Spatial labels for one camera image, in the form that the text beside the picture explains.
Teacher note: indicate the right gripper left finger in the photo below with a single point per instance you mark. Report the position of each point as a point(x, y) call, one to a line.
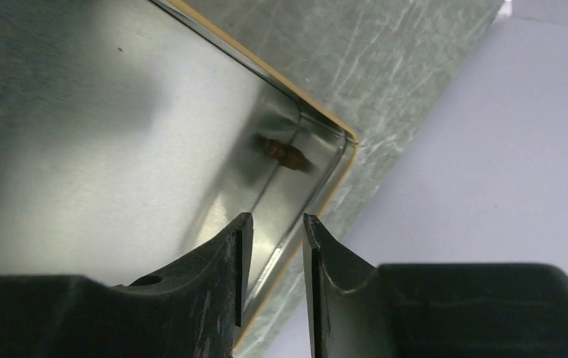
point(192, 306)

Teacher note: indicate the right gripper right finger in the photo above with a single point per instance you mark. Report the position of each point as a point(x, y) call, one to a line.
point(346, 314)

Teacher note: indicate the dark brown chess pawn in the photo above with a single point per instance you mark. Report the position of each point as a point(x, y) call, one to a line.
point(285, 154)

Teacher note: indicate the yellow metal tin tray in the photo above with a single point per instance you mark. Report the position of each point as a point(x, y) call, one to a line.
point(126, 141)

